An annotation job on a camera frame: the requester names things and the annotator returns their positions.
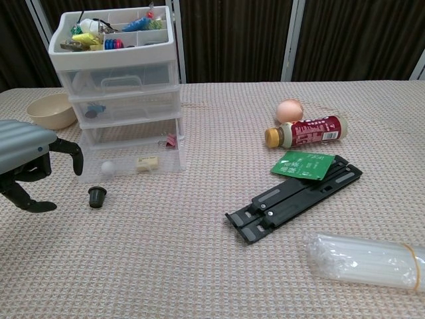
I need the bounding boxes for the green tea packet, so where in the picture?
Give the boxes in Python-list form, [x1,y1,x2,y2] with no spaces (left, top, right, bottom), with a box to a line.
[270,150,335,181]

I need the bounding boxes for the beige woven tablecloth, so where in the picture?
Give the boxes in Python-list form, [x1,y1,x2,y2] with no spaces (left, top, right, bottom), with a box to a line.
[0,79,425,319]

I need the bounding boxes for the clear drawer with eraser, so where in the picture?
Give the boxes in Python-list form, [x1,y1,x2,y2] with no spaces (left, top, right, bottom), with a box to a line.
[78,136,187,185]

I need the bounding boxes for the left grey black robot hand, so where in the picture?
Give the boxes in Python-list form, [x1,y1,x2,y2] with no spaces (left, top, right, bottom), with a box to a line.
[0,119,84,213]

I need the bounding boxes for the red label drink bottle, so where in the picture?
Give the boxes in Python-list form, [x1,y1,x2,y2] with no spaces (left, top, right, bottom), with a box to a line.
[264,114,349,148]

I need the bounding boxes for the white round trinket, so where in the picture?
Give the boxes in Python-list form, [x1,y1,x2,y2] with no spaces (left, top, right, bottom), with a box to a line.
[79,18,101,34]

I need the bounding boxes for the black folding stand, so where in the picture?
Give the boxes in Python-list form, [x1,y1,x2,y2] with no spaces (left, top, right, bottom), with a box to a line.
[224,154,363,246]

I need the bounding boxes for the small black plastic cap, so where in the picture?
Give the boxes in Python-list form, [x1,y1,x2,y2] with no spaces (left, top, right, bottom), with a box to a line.
[88,186,107,209]

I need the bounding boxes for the beige bowl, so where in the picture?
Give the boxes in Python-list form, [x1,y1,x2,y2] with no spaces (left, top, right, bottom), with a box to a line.
[26,93,78,130]

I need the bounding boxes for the brown egg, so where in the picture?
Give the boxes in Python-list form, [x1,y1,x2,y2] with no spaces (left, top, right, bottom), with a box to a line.
[276,98,305,122]

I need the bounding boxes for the clear drawer with blue clip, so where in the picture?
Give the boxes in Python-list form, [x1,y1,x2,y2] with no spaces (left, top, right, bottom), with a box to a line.
[68,88,183,126]

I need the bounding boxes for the pink binder clip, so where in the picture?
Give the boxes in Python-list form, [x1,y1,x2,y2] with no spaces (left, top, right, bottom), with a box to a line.
[158,133,178,151]

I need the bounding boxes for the white partition post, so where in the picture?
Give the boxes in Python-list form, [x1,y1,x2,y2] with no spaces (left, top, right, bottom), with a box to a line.
[165,0,187,84]
[25,0,54,44]
[281,0,305,82]
[408,52,425,81]

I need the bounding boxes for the dark brown pleated curtain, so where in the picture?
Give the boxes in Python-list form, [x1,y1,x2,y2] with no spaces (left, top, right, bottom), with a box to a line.
[0,0,425,94]

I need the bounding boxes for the yellow rubber band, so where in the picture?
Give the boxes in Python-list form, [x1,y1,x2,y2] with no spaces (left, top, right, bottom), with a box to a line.
[401,244,422,292]

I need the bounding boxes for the beige eraser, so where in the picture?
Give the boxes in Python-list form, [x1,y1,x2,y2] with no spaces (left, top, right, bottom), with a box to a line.
[136,156,160,173]

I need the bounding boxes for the clear wrapped straw bundle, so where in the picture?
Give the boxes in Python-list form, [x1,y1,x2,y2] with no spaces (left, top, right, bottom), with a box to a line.
[303,232,425,293]

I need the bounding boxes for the white plastic drawer unit frame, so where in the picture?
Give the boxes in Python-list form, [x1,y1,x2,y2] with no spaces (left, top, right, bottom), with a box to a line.
[48,5,186,173]

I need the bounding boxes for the blue plastic packet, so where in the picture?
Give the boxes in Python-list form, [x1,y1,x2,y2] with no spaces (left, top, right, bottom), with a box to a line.
[122,18,149,33]

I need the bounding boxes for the clear drawer with wide handle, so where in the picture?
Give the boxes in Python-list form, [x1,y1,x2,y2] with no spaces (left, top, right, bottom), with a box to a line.
[56,62,180,97]

